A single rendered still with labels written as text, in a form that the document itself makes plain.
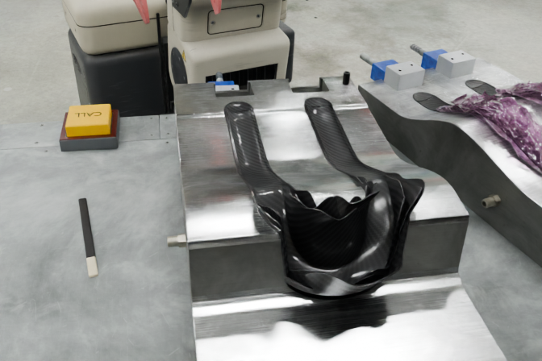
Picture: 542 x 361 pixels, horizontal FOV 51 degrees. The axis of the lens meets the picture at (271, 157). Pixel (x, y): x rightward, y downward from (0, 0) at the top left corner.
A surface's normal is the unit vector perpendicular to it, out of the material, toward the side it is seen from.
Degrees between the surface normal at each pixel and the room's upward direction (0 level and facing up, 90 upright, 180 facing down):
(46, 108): 0
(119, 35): 90
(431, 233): 83
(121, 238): 0
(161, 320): 0
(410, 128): 90
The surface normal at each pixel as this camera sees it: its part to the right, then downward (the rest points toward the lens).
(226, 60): 0.44, 0.63
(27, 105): 0.04, -0.82
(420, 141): -0.89, 0.24
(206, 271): 0.18, 0.48
